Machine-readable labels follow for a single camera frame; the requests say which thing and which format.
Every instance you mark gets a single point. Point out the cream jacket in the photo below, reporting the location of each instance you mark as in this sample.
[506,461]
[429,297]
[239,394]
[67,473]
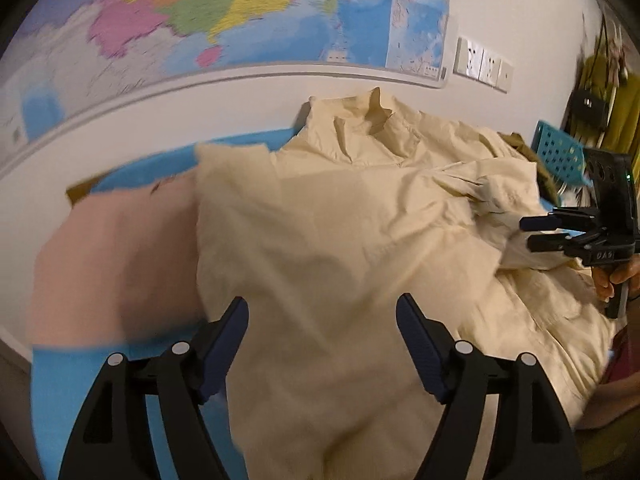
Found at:
[350,235]

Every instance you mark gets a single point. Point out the teal plastic basket rack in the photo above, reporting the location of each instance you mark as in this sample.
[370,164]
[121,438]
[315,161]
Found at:
[557,147]

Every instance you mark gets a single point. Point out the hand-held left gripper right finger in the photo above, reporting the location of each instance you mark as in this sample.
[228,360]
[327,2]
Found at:
[422,350]

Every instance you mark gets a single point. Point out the white wall switch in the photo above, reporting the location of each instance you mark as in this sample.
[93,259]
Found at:
[506,75]

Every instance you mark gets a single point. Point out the person's right hand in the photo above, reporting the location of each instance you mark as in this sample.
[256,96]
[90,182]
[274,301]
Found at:
[605,280]

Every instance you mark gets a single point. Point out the yellow-green hanging garment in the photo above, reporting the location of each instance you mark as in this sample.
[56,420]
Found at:
[625,125]

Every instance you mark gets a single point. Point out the olive garment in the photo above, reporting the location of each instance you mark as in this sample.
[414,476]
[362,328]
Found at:
[542,175]

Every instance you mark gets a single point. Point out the colourful wall map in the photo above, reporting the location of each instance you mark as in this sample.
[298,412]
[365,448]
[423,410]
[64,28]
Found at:
[225,5]

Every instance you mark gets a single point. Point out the person's dark red clothing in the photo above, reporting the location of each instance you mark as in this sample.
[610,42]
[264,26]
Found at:
[627,370]

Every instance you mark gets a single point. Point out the white wall socket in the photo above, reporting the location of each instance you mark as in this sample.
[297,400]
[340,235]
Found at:
[491,66]
[469,57]

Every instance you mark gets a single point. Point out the black handbag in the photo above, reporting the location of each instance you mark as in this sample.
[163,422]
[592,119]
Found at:
[587,107]

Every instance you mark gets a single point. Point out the pink garment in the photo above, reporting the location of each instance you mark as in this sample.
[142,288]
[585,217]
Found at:
[115,260]

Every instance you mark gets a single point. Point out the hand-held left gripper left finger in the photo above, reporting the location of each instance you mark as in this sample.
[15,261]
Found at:
[227,345]

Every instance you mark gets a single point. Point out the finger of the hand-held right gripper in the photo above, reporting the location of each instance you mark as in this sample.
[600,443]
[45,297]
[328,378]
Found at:
[560,243]
[555,220]

